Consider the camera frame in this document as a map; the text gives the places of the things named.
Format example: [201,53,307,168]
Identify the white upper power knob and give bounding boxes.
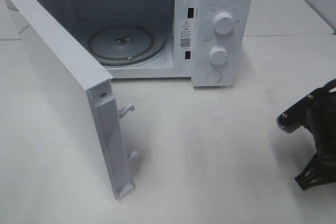
[213,10,235,35]

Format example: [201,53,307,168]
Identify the round white door-release button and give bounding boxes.
[206,70,222,83]

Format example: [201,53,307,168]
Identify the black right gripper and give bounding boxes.
[295,80,335,191]

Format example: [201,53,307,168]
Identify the white microwave oven body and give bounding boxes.
[36,0,251,87]

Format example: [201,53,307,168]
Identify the glass microwave turntable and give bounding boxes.
[88,25,167,66]

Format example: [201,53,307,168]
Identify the white warning label sticker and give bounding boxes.
[178,18,195,49]

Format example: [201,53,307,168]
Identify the white timer knob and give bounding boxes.
[209,46,228,66]

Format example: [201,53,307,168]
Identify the white microwave door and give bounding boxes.
[5,0,135,198]

